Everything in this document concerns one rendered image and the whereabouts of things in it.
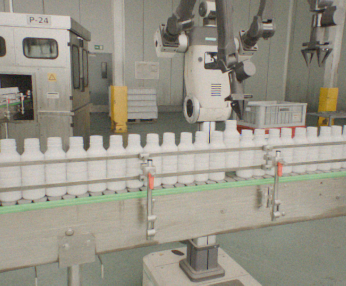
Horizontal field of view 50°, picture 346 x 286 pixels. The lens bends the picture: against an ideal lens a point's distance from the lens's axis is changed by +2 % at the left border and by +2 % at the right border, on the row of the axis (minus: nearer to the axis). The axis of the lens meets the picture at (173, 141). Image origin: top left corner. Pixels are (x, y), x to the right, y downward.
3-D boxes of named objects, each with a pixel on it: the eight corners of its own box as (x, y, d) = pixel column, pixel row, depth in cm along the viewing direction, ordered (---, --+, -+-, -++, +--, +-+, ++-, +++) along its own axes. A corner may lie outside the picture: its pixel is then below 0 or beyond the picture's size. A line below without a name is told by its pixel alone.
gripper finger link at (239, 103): (256, 117, 147) (252, 95, 148) (240, 117, 144) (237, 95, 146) (247, 121, 153) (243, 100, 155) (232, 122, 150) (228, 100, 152)
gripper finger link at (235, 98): (251, 117, 146) (248, 95, 148) (236, 118, 143) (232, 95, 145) (242, 121, 152) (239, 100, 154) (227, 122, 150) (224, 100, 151)
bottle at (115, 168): (112, 193, 109) (112, 138, 106) (102, 188, 113) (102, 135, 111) (129, 189, 112) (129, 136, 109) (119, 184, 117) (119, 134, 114)
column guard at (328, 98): (325, 127, 1035) (329, 88, 1016) (314, 126, 1071) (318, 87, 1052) (336, 127, 1050) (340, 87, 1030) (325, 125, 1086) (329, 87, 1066)
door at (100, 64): (86, 113, 1281) (84, 51, 1244) (85, 113, 1289) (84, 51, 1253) (114, 113, 1318) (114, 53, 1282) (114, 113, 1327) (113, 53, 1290)
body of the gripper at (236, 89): (253, 97, 148) (250, 80, 150) (232, 98, 145) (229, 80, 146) (245, 102, 154) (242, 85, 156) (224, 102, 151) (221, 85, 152)
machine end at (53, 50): (12, 154, 612) (3, 28, 577) (93, 155, 622) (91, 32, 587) (-37, 183, 455) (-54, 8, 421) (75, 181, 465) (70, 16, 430)
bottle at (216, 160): (227, 180, 124) (228, 133, 121) (210, 181, 123) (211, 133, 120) (221, 176, 129) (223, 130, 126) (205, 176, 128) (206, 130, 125)
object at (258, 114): (259, 129, 336) (260, 104, 332) (231, 123, 371) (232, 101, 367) (306, 125, 366) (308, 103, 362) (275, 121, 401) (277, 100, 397)
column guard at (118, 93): (113, 133, 867) (112, 85, 848) (109, 130, 903) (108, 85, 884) (129, 131, 882) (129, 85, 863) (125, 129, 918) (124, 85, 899)
